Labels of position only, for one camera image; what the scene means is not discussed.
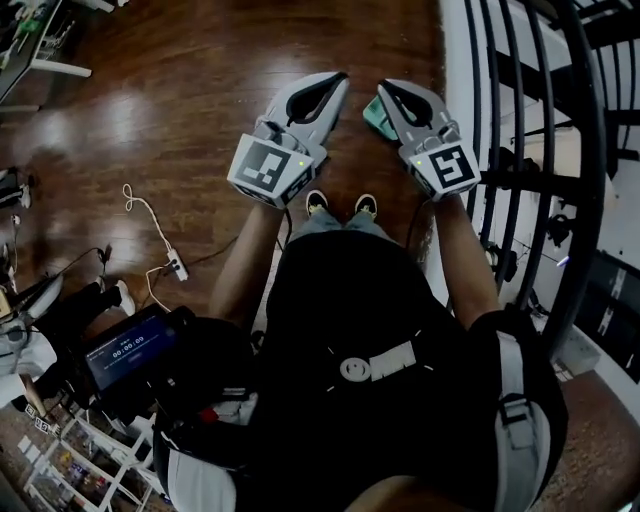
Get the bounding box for black floor cable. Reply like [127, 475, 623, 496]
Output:
[29, 234, 240, 306]

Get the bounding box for person's right forearm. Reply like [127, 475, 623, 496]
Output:
[428, 193, 504, 332]

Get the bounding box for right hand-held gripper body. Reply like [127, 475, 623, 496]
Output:
[397, 116, 483, 203]

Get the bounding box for green dustpan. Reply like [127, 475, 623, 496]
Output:
[361, 93, 417, 145]

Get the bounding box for white power cable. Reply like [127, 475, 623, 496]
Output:
[121, 183, 175, 314]

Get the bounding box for black tablet with timer screen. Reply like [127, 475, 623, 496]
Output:
[81, 310, 182, 395]

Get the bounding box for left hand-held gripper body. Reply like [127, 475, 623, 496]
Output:
[227, 114, 332, 209]

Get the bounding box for white power strip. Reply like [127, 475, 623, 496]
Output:
[165, 250, 191, 282]

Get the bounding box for person's jeans legs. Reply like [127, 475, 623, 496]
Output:
[288, 206, 397, 247]

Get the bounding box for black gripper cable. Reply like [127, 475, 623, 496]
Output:
[281, 205, 295, 253]

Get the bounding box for person's black shirt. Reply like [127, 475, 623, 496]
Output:
[249, 229, 570, 512]

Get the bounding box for person's left forearm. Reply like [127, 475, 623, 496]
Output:
[206, 201, 282, 322]

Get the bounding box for black stair railing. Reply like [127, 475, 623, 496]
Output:
[462, 0, 640, 357]

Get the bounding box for grey backpack strap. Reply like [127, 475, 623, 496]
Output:
[493, 328, 552, 512]
[163, 443, 251, 512]

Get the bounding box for white-legged desk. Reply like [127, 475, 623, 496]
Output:
[0, 0, 117, 115]

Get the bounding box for person's shoe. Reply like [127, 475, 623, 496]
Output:
[353, 193, 379, 219]
[114, 279, 138, 318]
[305, 189, 330, 218]

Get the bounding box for wooden floor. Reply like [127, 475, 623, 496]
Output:
[0, 0, 640, 512]

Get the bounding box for black chest mount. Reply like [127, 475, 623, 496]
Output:
[99, 303, 259, 441]

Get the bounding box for person's left shoe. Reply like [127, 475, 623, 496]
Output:
[305, 189, 330, 218]

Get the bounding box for white shelf rack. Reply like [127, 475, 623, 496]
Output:
[21, 413, 169, 512]

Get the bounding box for person's right shoe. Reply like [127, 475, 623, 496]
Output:
[353, 193, 379, 219]

